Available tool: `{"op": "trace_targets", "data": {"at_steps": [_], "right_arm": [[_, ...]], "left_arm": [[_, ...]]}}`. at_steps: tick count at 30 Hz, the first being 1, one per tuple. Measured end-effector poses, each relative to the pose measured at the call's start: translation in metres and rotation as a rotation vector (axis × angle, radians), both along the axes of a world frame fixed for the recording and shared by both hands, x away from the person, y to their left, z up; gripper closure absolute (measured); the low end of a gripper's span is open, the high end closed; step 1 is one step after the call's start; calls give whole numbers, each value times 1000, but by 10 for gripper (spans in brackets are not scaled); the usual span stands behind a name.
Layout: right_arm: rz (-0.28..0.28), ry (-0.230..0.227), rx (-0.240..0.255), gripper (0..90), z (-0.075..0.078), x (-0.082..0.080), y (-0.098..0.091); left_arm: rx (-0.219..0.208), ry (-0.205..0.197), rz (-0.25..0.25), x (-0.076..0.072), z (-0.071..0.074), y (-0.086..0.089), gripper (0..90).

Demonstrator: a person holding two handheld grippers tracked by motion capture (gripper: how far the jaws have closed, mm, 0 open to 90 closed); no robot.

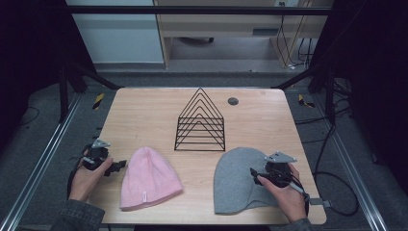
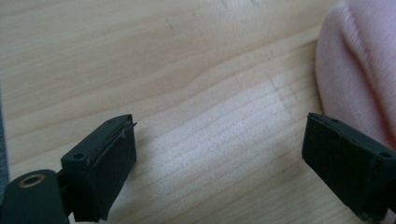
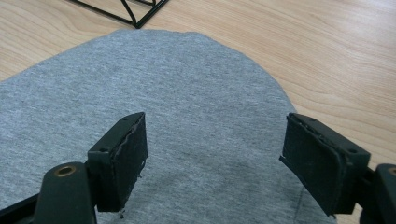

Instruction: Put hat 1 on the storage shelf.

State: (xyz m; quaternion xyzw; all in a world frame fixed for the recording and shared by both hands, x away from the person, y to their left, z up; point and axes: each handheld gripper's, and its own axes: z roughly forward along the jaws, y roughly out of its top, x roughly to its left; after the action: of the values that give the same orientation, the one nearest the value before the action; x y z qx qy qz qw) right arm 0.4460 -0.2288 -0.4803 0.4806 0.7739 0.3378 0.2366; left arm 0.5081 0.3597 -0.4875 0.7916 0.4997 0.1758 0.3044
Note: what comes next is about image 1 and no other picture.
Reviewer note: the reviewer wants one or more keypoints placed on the light wooden desk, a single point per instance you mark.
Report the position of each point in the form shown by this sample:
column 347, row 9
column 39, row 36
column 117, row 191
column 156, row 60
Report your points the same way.
column 224, row 25

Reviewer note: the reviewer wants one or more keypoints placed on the yellow black striped tape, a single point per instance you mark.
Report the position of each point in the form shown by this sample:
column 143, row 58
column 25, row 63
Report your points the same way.
column 304, row 101
column 98, row 101

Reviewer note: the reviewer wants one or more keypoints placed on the grey knit beanie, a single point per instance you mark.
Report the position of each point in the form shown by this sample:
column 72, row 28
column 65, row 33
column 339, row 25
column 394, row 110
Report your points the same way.
column 235, row 183

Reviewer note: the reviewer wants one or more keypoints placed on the pink knit beanie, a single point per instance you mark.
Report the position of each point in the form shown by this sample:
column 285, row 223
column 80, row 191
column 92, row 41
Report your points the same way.
column 147, row 178

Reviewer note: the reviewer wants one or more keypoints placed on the white cabinet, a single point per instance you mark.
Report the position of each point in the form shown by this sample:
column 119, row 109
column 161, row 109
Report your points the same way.
column 118, row 35

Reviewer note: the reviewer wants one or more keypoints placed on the person's right hand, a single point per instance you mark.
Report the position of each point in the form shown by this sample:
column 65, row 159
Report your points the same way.
column 288, row 199

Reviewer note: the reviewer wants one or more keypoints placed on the grey round table grommet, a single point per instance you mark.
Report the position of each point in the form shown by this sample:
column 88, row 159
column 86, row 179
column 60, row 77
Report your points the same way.
column 233, row 101

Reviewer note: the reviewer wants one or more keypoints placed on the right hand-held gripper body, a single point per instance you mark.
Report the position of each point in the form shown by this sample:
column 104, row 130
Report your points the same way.
column 278, row 171

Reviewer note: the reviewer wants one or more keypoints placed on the black horizontal frame bar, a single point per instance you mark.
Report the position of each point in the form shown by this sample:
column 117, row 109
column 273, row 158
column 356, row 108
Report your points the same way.
column 192, row 10

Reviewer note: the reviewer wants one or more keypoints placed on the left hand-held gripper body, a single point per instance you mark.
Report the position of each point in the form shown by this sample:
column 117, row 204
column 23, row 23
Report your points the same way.
column 95, row 155

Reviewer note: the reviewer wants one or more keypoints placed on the person's left hand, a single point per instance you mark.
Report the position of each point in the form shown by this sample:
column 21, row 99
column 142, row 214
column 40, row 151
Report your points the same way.
column 86, row 179

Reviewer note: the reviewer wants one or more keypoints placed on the black frame strut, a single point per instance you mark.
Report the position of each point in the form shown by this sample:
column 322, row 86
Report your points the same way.
column 64, row 93
column 330, row 93

